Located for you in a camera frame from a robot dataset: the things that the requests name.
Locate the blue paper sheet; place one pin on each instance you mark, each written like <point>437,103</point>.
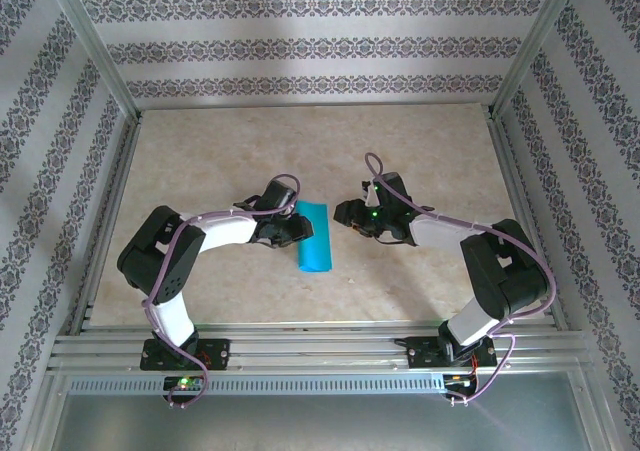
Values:
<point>317,251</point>

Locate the left aluminium side rail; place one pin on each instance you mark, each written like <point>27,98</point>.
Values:
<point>106,221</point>

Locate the aluminium frame post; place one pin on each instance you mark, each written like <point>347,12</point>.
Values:
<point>536,46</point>
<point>96,46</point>

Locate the grey metal sheet panel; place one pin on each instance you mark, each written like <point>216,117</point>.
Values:
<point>320,421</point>

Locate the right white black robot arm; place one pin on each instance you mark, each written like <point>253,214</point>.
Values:
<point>500,271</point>

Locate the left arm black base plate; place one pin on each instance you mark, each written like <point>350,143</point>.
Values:
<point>220,353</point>

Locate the right aluminium frame post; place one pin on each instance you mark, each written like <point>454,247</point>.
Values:
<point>536,46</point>

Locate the right aluminium side rail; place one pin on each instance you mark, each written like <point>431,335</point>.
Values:
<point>526,221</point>

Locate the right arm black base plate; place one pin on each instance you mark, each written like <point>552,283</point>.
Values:
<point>420,353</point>

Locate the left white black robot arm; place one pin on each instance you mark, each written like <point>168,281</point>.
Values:
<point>225,233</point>

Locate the long aluminium mounting rail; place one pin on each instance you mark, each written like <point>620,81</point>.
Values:
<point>320,351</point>

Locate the left aluminium frame post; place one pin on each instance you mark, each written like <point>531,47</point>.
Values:
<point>96,46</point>

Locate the aluminium side rail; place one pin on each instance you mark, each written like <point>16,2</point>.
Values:
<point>526,221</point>
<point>106,221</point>

